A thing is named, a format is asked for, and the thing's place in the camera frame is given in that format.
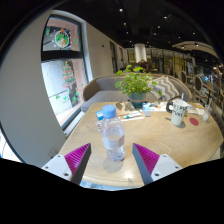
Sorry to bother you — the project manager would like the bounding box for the group of ceiling spotlights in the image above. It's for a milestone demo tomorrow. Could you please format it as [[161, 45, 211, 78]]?
[[116, 6, 201, 48]]

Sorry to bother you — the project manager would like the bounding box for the small light blue box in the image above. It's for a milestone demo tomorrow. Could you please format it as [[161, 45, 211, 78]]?
[[142, 102, 152, 118]]

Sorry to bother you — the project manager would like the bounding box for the grey white chevron cushion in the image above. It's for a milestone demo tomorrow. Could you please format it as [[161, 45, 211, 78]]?
[[150, 75, 181, 102]]

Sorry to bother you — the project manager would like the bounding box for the window with festive decals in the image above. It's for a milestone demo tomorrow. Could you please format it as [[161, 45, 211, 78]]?
[[40, 14, 90, 129]]

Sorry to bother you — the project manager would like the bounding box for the group of dining chairs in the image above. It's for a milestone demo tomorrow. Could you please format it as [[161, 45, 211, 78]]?
[[176, 68, 224, 111]]

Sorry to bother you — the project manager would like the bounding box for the green potted plant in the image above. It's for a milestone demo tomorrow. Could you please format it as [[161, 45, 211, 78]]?
[[114, 64, 163, 108]]

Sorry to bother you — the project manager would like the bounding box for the long white box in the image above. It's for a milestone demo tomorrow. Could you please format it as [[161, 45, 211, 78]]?
[[120, 110, 145, 122]]

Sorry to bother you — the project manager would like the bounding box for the white printed mug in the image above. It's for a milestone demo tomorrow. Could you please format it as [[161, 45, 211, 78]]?
[[165, 98, 189, 127]]

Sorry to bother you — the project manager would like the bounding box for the brown cardboard card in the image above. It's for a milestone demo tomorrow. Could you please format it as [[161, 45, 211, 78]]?
[[115, 101, 136, 116]]

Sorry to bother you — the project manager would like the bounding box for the blue white small pack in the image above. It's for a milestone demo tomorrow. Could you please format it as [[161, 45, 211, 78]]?
[[95, 109, 105, 121]]

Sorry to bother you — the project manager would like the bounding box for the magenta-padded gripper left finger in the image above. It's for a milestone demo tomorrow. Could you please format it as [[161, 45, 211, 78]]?
[[41, 142, 92, 186]]

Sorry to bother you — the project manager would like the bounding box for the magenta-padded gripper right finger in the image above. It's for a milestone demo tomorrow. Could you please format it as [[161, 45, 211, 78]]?
[[131, 142, 184, 187]]

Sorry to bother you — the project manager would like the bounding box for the clear blue-capped water bottle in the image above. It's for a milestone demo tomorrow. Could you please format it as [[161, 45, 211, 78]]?
[[99, 104, 127, 163]]

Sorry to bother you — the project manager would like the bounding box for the person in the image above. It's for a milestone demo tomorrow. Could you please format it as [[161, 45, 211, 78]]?
[[136, 59, 150, 73]]

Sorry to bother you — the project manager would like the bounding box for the grey curved sofa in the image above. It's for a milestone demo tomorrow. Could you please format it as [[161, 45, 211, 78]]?
[[80, 73, 194, 114]]

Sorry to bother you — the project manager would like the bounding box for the flat round red coaster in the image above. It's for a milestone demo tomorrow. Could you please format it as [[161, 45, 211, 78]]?
[[188, 117, 200, 127]]

